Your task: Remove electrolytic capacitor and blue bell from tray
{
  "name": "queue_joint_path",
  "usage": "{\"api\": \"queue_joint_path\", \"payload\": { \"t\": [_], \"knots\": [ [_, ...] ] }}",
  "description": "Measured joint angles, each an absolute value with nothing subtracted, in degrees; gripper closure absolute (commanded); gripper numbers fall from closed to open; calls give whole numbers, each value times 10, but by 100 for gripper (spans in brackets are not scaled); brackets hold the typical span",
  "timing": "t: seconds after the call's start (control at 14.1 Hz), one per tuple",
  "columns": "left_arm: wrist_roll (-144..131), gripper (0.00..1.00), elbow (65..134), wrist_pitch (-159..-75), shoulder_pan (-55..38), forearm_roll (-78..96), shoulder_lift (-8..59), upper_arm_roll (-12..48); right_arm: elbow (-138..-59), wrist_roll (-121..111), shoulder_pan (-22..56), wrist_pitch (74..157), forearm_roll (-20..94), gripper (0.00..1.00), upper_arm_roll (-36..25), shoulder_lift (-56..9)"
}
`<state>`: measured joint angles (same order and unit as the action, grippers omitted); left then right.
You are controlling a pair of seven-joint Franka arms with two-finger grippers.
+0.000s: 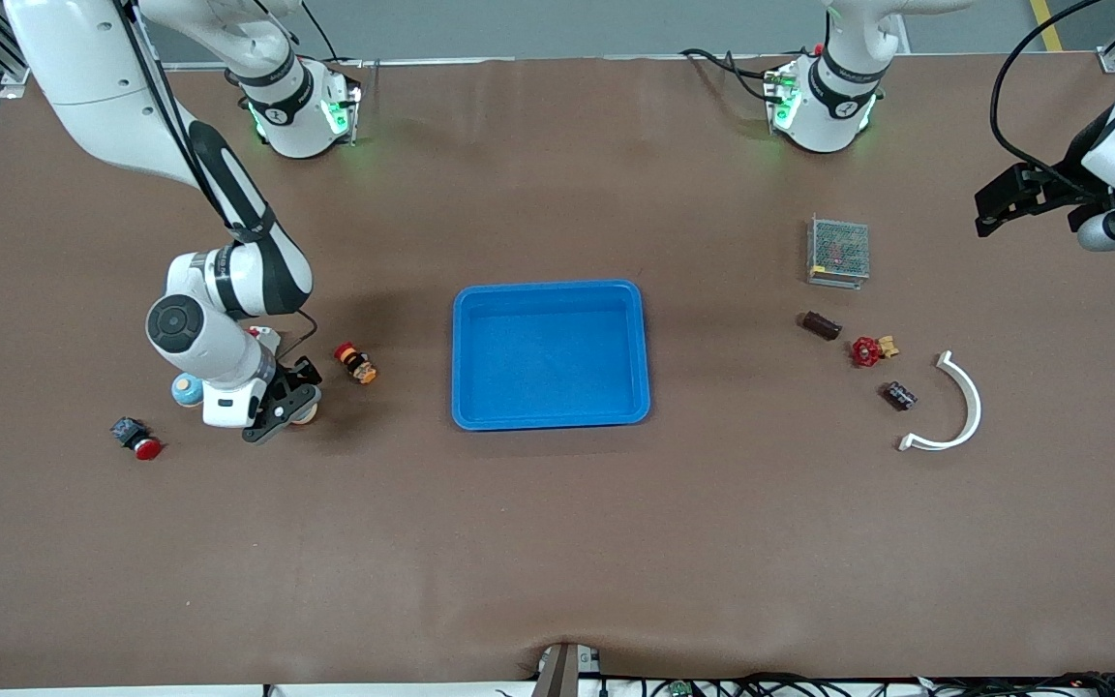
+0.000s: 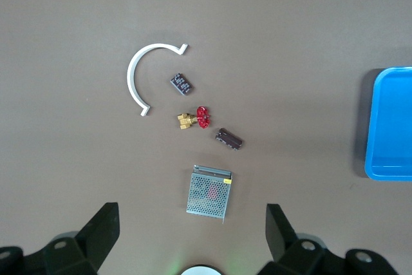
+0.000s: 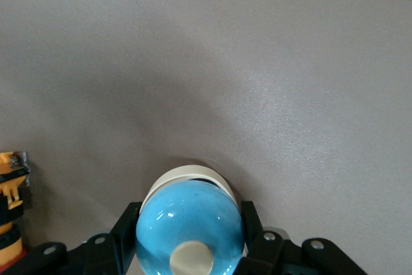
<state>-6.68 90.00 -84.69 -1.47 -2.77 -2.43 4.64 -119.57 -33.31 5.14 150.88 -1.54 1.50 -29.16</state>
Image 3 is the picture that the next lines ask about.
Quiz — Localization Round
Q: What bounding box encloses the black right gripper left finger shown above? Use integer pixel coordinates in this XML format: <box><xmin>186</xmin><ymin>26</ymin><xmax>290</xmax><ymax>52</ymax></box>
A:
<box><xmin>3</xmin><ymin>202</ymin><xmax>144</xmax><ymax>275</ymax></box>

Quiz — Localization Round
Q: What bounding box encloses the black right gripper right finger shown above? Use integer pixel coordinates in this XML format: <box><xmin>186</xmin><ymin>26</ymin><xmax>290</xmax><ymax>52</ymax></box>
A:
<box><xmin>236</xmin><ymin>200</ymin><xmax>370</xmax><ymax>275</ymax></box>

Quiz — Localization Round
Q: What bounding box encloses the blue call bell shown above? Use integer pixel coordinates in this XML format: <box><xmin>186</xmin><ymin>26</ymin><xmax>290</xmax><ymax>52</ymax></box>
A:
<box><xmin>135</xmin><ymin>165</ymin><xmax>246</xmax><ymax>275</ymax></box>

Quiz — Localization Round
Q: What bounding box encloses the orange black emergency switch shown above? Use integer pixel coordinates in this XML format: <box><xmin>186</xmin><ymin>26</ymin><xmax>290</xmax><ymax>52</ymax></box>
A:
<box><xmin>0</xmin><ymin>151</ymin><xmax>33</xmax><ymax>262</ymax></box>

